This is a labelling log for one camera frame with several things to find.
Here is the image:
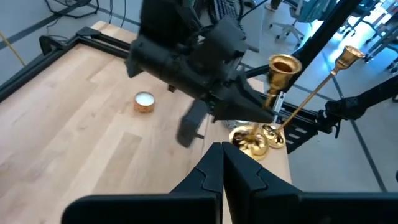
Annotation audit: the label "orange tin candle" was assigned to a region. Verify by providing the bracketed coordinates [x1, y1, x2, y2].
[133, 91, 156, 113]

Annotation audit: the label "gold candlestick holder wide cup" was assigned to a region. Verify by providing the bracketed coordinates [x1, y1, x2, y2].
[229, 54, 303, 162]

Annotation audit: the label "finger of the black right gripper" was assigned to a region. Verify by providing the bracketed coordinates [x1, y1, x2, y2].
[176, 99, 209, 148]
[212, 72, 275, 124]

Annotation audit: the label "backlit black keyboard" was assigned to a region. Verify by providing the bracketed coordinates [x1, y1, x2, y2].
[213, 0, 247, 20]

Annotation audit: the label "white office chair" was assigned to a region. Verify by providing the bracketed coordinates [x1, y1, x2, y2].
[268, 0, 306, 40]

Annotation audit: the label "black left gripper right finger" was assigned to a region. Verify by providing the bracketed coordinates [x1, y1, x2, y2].
[221, 141, 302, 224]

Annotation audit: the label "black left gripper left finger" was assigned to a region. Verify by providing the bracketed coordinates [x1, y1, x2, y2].
[170, 142, 224, 195]

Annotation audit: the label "black jointed leader arm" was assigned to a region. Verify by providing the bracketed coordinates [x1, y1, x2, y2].
[323, 75, 398, 139]

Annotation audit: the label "yellow hanging cable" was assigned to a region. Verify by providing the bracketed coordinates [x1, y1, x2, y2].
[0, 30, 26, 68]

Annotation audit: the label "wooden shelf riser black legs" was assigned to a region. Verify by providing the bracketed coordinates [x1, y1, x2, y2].
[198, 119, 294, 224]

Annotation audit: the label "tall gold candlestick holder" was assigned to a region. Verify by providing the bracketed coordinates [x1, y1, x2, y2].
[262, 45, 366, 149]

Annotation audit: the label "black tangled cables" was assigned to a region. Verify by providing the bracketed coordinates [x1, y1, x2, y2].
[43, 0, 101, 20]

